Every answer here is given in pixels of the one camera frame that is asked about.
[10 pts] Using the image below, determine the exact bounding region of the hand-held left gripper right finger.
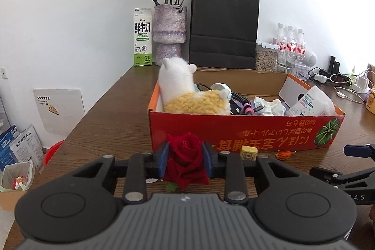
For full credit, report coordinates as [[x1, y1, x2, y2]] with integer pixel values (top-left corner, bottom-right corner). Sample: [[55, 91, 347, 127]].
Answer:
[[202, 141, 301, 204]]

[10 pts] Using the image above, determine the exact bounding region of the yellow mug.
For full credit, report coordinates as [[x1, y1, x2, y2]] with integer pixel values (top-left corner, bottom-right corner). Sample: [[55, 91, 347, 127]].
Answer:
[[365, 88, 375, 114]]

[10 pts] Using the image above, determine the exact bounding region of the red artificial rose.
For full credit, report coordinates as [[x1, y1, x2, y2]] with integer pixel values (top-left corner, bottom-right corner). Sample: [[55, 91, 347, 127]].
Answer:
[[162, 133, 211, 191]]

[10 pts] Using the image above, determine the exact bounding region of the purple textured vase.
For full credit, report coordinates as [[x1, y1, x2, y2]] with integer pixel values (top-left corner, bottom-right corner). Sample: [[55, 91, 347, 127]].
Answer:
[[154, 5, 188, 66]]

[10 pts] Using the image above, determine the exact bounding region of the white printed paper sign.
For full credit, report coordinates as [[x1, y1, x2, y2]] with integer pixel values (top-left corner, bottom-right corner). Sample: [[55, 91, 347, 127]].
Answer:
[[9, 125, 44, 174]]

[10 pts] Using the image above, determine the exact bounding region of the bin with clear bag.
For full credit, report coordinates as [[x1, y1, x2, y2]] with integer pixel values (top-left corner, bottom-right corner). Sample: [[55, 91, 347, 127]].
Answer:
[[0, 160, 36, 192]]

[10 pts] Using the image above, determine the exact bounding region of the red label water bottle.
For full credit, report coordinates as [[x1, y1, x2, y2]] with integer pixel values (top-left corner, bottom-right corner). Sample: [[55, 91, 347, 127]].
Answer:
[[274, 23, 287, 51], [296, 29, 307, 61], [285, 25, 297, 61]]

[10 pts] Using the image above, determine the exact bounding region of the clear drinking glass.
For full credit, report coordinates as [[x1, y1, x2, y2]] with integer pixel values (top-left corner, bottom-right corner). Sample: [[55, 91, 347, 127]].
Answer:
[[277, 49, 289, 73]]

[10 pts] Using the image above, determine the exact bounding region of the large white tissue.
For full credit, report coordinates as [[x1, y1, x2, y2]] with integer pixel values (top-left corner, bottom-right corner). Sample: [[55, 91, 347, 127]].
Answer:
[[253, 96, 286, 116]]

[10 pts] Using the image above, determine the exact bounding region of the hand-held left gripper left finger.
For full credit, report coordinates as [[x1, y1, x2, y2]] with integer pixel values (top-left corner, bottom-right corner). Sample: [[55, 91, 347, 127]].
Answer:
[[72, 141, 170, 204]]

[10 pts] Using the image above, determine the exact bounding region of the blue printed box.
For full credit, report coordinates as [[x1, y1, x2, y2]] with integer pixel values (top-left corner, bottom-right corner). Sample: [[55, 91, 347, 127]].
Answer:
[[0, 127, 20, 171]]

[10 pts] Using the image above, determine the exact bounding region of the white round device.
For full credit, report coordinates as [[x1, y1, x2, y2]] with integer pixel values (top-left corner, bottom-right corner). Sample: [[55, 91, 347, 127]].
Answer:
[[305, 51, 319, 67]]

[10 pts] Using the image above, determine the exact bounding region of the white and green milk carton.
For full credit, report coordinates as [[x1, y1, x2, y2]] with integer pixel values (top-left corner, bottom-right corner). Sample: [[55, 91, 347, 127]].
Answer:
[[133, 7, 153, 67]]

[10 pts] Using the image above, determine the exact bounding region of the black paper bag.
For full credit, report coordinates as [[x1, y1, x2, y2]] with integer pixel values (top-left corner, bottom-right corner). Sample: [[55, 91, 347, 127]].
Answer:
[[189, 0, 260, 69]]

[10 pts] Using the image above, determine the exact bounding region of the translucent plastic container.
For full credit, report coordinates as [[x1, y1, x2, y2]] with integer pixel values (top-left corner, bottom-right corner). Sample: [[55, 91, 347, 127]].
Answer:
[[285, 85, 336, 116]]

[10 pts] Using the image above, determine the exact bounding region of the yellow and white alpaca plush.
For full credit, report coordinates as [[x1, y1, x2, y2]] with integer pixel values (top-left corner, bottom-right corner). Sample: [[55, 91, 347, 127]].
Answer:
[[157, 57, 232, 115]]

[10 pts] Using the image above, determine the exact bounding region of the clear jar of seeds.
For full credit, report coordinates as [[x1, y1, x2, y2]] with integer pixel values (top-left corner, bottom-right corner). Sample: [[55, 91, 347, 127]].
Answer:
[[254, 41, 279, 72]]

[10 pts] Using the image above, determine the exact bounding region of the white wall charger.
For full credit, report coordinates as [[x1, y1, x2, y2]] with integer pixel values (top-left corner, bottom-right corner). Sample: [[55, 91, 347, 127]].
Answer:
[[352, 77, 370, 94]]

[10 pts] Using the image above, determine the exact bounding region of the small yellow tile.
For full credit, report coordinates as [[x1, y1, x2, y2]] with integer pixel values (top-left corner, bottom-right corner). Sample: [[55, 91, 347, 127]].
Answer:
[[240, 147, 258, 161]]

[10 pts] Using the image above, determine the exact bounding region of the small orange flower piece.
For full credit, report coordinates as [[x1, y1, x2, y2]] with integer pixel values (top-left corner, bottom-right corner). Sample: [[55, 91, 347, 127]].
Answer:
[[275, 150, 295, 160]]

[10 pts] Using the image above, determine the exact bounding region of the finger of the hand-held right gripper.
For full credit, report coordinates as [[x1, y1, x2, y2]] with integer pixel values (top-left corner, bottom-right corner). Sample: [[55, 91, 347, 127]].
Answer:
[[344, 144, 375, 158], [310, 166, 375, 189]]

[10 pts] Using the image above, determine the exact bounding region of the red cardboard box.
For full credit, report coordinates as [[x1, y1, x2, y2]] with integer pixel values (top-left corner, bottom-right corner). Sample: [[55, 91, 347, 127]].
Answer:
[[147, 68, 345, 152]]

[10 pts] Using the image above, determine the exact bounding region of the black cable bundle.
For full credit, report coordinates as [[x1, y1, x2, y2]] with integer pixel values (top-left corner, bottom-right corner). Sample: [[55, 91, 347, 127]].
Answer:
[[309, 68, 353, 84]]

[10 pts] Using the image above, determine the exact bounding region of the white cable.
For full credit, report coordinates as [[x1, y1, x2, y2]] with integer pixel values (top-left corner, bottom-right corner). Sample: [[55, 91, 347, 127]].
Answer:
[[334, 86, 367, 104]]

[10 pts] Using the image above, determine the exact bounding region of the white printed tin box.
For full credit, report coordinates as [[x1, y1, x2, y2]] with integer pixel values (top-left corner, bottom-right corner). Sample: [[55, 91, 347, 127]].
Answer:
[[294, 63, 311, 79]]

